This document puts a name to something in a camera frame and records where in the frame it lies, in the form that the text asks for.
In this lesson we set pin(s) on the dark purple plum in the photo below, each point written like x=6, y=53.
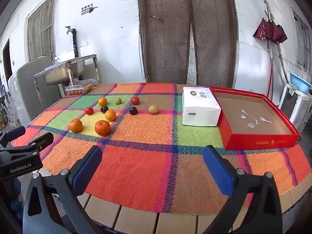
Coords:
x=133, y=110
x=104, y=109

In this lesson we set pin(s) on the window with white bars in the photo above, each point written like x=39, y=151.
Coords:
x=302, y=43

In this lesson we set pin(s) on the white tissue pack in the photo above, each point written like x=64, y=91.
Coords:
x=199, y=112

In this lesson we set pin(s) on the green checked cloth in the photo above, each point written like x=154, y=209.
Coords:
x=292, y=89

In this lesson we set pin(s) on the small red tomato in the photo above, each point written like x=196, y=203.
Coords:
x=89, y=111

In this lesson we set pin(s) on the small orange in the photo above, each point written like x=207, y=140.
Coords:
x=89, y=86

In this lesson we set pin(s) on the barred window with grey frame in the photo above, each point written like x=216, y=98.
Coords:
x=41, y=29

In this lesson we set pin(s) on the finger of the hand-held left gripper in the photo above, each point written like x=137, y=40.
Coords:
x=42, y=140
x=15, y=132

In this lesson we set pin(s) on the large orange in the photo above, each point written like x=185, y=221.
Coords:
x=102, y=128
x=75, y=125

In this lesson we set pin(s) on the stainless steel sink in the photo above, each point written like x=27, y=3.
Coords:
x=61, y=70

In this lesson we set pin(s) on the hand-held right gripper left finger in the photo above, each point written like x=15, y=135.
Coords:
x=89, y=165

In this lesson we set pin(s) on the maroon folded umbrella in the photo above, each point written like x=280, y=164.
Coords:
x=270, y=33

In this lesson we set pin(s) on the colourful checked blanket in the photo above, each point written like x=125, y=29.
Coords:
x=146, y=163

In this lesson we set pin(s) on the clear plastic clamshell container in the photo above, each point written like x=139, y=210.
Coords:
x=78, y=84

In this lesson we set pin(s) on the blue plastic basin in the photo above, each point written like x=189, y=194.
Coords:
x=299, y=82

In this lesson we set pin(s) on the grey washing machine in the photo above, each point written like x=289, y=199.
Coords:
x=26, y=90

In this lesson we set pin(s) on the metal faucet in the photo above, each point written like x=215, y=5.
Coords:
x=69, y=30

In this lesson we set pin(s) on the red cardboard box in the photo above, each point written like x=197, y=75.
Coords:
x=256, y=142

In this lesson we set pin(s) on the tan round fruit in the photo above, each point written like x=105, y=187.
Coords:
x=118, y=100
x=153, y=109

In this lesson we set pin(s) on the large red tomato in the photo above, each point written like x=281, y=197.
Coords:
x=135, y=100

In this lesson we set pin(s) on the row of small brown fruits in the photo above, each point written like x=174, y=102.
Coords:
x=78, y=92

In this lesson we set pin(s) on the brown ribbed double door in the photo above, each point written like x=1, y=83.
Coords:
x=170, y=41

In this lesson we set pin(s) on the white air cooler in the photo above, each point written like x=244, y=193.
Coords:
x=298, y=109

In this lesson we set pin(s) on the medium orange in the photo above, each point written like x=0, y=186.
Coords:
x=110, y=115
x=102, y=101

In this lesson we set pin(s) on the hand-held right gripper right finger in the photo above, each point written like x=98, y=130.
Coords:
x=217, y=170

